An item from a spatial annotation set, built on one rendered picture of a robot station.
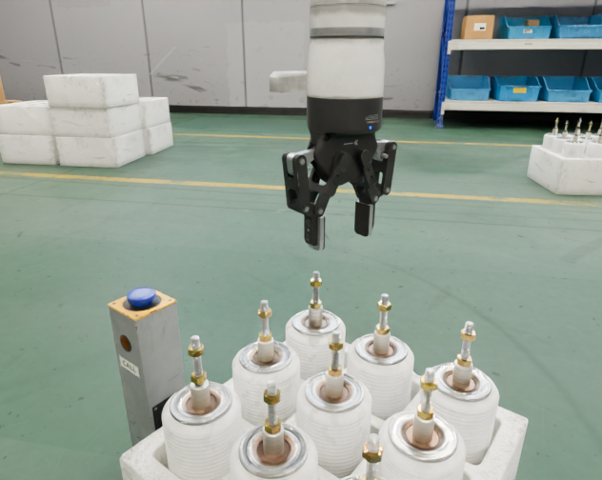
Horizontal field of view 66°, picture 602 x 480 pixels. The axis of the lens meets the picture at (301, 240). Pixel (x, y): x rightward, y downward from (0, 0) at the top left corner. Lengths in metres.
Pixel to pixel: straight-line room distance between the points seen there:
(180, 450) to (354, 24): 0.49
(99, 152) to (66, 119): 0.28
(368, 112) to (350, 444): 0.39
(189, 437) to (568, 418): 0.75
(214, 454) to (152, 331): 0.20
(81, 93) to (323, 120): 2.79
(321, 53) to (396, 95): 5.11
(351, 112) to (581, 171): 2.31
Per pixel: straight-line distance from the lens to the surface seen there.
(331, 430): 0.60
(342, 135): 0.47
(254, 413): 0.69
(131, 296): 0.71
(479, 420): 0.65
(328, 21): 0.45
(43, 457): 1.00
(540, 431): 1.03
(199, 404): 0.61
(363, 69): 0.45
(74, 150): 3.28
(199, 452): 0.61
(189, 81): 6.07
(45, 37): 7.03
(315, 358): 0.74
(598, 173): 2.74
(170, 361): 0.75
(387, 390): 0.69
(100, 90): 3.11
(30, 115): 3.45
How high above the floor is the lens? 0.65
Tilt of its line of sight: 21 degrees down
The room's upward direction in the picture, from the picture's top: straight up
